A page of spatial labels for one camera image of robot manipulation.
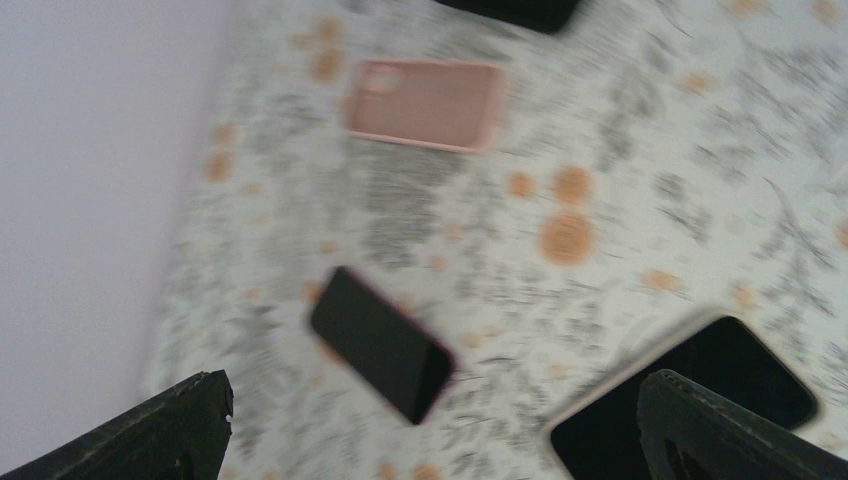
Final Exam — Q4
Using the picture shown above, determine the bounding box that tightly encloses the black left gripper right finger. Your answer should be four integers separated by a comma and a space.
637, 369, 847, 479

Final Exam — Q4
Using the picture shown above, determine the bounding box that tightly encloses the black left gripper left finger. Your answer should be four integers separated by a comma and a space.
1, 370, 233, 479

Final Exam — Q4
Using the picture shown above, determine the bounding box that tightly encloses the black phone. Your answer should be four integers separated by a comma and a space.
309, 266, 456, 425

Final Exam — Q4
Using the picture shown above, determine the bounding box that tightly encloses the pink silicone phone case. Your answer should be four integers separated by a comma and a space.
342, 58, 508, 154

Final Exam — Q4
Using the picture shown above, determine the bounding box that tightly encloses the bare black smartphone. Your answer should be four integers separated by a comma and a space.
436, 0, 581, 34

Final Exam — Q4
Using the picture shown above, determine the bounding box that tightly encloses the floral patterned table mat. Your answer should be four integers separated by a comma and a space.
142, 1, 847, 479

